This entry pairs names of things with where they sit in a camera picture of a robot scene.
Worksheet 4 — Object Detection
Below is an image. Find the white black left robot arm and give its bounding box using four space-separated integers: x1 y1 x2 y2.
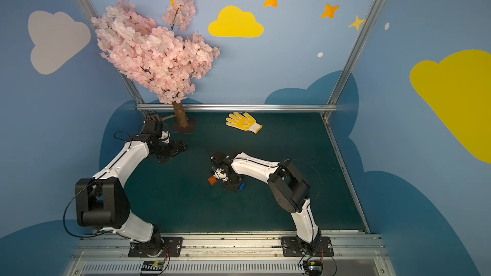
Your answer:
74 113 187 248

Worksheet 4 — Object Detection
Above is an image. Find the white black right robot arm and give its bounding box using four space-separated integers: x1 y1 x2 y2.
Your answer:
210 152 322 251

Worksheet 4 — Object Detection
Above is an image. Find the orange lego brick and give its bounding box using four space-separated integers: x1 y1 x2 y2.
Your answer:
208 176 217 185

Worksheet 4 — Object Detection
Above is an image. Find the yellow white work glove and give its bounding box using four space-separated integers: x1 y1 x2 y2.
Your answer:
226 112 263 134

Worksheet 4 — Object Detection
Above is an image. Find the artificial pink blossom tree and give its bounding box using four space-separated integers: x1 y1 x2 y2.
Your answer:
91 0 220 127

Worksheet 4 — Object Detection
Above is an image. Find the left green circuit board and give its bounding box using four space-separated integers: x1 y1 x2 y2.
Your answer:
139 261 164 275

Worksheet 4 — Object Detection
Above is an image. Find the green circuit board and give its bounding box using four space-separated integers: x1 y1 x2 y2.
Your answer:
139 261 164 275
303 260 323 276

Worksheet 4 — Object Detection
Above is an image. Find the right green circuit board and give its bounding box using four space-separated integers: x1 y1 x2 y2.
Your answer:
303 260 323 276

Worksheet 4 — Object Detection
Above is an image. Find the horizontal aluminium back rail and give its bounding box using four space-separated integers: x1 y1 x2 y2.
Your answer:
136 103 338 113

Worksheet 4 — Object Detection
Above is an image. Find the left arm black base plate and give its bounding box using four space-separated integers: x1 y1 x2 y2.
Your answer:
128 236 184 258

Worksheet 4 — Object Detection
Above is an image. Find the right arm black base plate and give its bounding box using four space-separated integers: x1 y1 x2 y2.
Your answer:
280 236 334 257

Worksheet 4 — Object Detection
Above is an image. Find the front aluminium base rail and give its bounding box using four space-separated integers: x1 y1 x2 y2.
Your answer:
64 230 396 275

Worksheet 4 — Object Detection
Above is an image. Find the right side table rail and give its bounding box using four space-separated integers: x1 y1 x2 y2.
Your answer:
322 112 372 234

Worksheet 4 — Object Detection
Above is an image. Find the left diagonal aluminium post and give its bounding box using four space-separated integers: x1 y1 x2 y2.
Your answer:
57 0 151 118

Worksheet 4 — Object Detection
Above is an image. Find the diagonal aluminium post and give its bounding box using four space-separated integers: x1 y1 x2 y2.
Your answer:
57 0 151 118
322 0 387 122

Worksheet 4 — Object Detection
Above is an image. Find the right diagonal aluminium post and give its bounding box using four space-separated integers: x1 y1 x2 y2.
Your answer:
322 0 387 122

